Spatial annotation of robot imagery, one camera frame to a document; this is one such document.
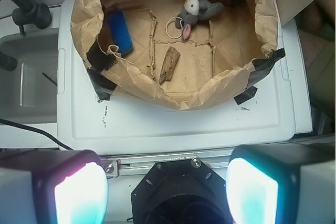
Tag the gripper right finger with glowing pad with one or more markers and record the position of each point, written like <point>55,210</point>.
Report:
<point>282,183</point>

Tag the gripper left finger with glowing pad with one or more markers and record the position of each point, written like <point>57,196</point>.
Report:
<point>52,187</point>

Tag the brown wood chip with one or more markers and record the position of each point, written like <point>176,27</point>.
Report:
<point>169,64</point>

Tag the grey plastic sink tub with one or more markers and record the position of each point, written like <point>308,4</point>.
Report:
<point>28,93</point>

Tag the white plastic bin lid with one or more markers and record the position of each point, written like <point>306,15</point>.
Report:
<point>125,125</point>

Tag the blue sponge block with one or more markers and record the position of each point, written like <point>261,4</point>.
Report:
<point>119,31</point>

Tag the black faucet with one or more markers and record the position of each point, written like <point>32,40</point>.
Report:
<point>31,12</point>

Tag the brown paper bag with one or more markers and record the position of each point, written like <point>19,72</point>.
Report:
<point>223,58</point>

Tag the grey plush mouse toy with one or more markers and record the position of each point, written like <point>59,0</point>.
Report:
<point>192,12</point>

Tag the aluminium rail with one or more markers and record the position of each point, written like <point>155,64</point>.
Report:
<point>140,164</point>

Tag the black octagonal camera mount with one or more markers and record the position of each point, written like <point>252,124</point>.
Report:
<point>180,193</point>

